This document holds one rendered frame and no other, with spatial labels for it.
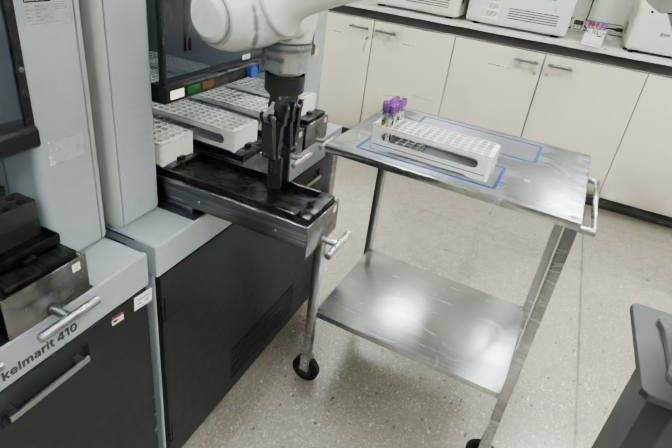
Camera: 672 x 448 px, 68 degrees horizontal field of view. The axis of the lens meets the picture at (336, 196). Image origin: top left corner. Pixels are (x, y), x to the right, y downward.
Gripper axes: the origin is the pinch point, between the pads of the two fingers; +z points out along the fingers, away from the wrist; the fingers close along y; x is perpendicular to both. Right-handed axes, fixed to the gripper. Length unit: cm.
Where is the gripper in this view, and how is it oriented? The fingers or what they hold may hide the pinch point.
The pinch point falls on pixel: (278, 169)
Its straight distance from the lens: 103.5
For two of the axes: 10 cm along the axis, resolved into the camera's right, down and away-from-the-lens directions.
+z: -1.1, 8.7, 4.7
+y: -4.2, 3.9, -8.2
